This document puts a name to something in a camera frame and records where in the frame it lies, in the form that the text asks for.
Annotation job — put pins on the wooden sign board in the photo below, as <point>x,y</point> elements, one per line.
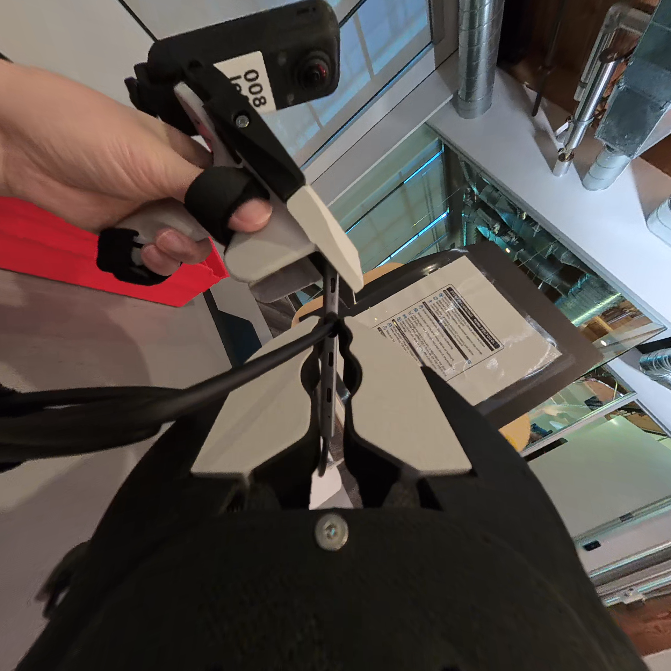
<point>516,432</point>

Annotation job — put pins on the red plastic bin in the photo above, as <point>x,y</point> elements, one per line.
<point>52,251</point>

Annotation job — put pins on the person's left hand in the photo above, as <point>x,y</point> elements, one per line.
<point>78,147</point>

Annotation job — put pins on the silver round ventilation duct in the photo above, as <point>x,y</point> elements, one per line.
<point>479,52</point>

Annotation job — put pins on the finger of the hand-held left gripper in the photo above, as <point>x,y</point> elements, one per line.
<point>288,285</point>
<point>327,230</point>

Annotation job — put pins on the glass window wall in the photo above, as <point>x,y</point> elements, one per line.
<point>388,209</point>

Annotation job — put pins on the printed instruction sheet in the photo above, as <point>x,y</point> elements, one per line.
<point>445,335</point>

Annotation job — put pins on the chrome pipe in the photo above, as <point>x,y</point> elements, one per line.
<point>588,112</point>

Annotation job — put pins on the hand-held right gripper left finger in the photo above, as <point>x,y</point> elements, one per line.
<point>251,419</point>

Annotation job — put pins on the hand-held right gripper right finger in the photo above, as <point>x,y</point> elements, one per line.
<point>403,414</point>

